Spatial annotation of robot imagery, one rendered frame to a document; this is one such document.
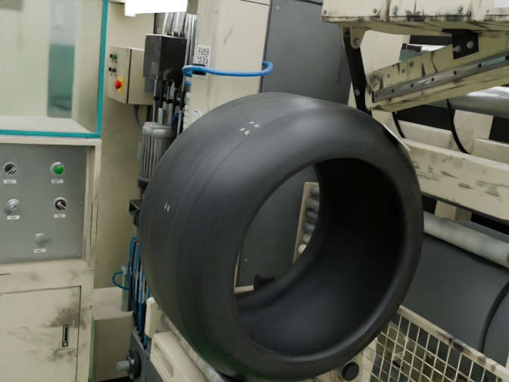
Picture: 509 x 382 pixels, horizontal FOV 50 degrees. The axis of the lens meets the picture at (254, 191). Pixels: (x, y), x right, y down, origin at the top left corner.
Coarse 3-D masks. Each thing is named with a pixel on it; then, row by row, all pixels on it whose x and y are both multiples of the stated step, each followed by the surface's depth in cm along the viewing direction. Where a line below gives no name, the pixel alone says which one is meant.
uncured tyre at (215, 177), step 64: (192, 128) 106; (320, 128) 95; (384, 128) 105; (192, 192) 92; (256, 192) 90; (320, 192) 136; (384, 192) 125; (192, 256) 91; (320, 256) 138; (384, 256) 127; (192, 320) 94; (256, 320) 131; (320, 320) 129; (384, 320) 115
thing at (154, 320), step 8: (240, 288) 143; (248, 288) 143; (152, 304) 129; (152, 312) 130; (160, 312) 131; (152, 320) 130; (160, 320) 131; (152, 328) 131; (160, 328) 132; (168, 328) 133; (152, 336) 132
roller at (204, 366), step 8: (168, 320) 130; (176, 336) 125; (184, 344) 121; (192, 352) 117; (200, 360) 114; (200, 368) 114; (208, 368) 111; (208, 376) 110; (216, 376) 108; (224, 376) 107
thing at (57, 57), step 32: (0, 0) 131; (32, 0) 134; (64, 0) 138; (96, 0) 142; (0, 32) 133; (32, 32) 136; (64, 32) 140; (96, 32) 144; (0, 64) 135; (32, 64) 138; (64, 64) 142; (96, 64) 146; (0, 96) 136; (32, 96) 140; (64, 96) 144; (96, 96) 148; (0, 128) 138; (32, 128) 142; (64, 128) 146; (96, 128) 150
